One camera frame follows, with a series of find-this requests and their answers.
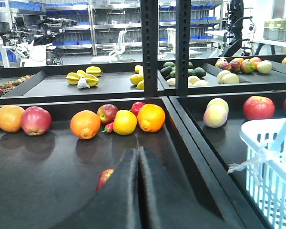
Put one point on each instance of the white garlic bulb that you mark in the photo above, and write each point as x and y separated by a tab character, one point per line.
82	83

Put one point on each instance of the orange left front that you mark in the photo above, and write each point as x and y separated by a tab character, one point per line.
85	124

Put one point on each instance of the red chili pepper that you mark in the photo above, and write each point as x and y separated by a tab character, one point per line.
108	128

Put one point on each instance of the yellow round fruit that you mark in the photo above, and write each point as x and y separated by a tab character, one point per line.
125	122

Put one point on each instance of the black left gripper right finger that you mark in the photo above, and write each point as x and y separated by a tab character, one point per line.
167	204

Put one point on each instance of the pale peach rear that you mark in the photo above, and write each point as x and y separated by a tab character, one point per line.
218	101

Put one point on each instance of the red bell pepper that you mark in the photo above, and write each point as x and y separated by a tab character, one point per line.
136	107

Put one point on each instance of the light blue plastic basket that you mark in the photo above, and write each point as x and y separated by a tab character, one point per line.
266	167

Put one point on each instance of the red apple far left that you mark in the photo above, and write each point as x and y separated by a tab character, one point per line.
35	121

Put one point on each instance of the orange far left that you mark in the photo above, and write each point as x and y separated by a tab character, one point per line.
10	118

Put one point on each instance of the dark red apple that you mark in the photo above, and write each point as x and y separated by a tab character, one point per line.
103	178
107	113

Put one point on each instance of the red apple centre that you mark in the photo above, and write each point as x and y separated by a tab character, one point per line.
258	107

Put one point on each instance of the dark red apple near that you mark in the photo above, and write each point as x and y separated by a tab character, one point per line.
103	178

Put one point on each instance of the pale peach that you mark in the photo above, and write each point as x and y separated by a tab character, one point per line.
215	116
218	101

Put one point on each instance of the bright orange right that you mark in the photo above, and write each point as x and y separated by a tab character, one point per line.
151	118

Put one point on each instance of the yellow starfruit rear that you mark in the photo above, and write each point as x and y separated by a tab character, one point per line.
94	70

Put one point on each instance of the pale yellow pear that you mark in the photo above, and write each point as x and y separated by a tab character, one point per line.
230	78

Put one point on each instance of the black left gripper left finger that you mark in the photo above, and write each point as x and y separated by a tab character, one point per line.
115	205

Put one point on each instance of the pale peach front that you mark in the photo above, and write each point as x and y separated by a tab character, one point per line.
215	116

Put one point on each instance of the dark red apple rear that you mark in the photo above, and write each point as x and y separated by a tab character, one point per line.
107	113

